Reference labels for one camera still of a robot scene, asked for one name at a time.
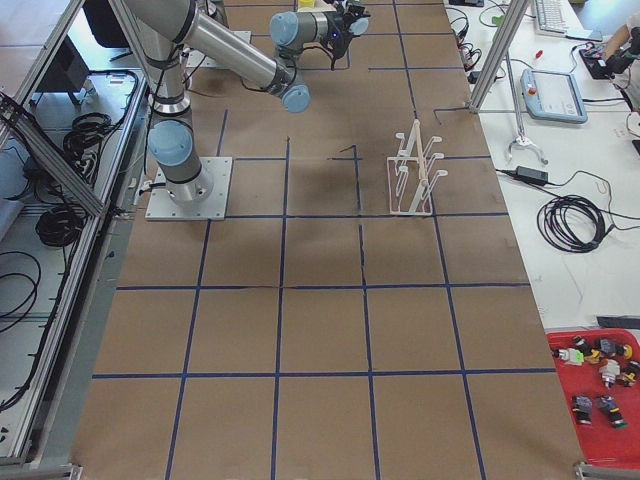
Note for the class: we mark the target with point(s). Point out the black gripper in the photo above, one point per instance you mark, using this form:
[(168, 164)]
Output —
[(346, 23)]

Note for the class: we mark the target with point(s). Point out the teach pendant tablet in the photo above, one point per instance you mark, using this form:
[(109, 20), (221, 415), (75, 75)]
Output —
[(553, 96)]

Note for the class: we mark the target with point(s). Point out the aluminium frame post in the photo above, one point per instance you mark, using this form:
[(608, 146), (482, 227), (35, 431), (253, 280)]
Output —
[(501, 42)]

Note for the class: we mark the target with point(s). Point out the red parts tray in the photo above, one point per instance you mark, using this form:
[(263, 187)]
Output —
[(599, 374)]

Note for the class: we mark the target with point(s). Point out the grey claw tool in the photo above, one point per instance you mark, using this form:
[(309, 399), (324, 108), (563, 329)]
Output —
[(521, 141)]

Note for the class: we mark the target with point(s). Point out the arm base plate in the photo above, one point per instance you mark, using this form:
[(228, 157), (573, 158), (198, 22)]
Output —
[(205, 197)]

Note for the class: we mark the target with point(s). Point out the white wire cup rack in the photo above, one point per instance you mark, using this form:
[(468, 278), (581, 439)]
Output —
[(412, 174)]

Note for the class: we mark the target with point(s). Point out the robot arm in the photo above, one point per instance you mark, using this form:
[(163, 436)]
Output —
[(221, 105)]

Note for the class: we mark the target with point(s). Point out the black power adapter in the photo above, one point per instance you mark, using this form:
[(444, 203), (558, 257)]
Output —
[(531, 176)]

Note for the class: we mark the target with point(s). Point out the white keyboard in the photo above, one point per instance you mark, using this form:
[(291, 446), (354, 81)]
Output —
[(549, 18)]

